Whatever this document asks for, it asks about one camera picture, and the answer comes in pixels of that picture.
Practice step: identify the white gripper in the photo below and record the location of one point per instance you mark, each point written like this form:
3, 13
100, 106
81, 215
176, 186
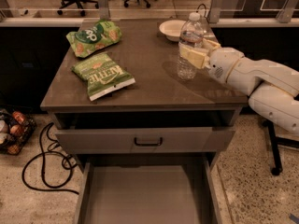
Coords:
222, 63

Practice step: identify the green snack bag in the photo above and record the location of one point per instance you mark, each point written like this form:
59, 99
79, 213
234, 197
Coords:
86, 42

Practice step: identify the grey middle drawer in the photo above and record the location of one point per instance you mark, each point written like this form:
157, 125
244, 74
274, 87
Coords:
148, 194

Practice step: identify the grey drawer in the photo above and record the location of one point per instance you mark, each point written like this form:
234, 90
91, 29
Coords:
148, 194
182, 132

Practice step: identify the clear plastic water bottle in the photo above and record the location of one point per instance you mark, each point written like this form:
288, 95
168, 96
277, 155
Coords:
191, 37

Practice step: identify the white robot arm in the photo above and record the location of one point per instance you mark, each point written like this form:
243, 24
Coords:
271, 87

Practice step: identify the white bowl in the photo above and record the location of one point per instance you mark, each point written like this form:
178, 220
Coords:
171, 29

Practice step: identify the black stand leg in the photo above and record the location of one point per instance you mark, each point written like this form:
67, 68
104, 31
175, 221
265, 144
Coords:
275, 141

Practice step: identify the grey top drawer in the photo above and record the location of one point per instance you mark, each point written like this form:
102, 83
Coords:
182, 132

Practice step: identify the green kettle chips bag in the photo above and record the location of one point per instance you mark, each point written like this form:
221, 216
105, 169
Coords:
102, 75

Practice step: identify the grey drawer cabinet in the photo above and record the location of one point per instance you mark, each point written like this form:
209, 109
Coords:
151, 59

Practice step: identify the black top drawer handle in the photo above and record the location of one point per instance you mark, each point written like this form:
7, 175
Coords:
157, 143

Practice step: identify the black wire basket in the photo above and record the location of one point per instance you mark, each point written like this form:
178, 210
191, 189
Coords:
15, 130

